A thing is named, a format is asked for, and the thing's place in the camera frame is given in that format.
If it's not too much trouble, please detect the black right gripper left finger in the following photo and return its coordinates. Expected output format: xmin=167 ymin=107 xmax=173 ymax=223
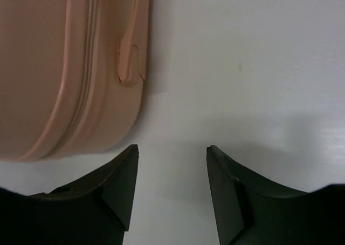
xmin=1 ymin=145 xmax=139 ymax=244

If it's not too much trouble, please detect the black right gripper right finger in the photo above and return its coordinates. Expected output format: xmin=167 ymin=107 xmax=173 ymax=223
xmin=206 ymin=145 xmax=344 ymax=244

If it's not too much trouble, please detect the pink suitcase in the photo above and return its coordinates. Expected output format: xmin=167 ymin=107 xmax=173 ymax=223
xmin=1 ymin=0 xmax=150 ymax=162

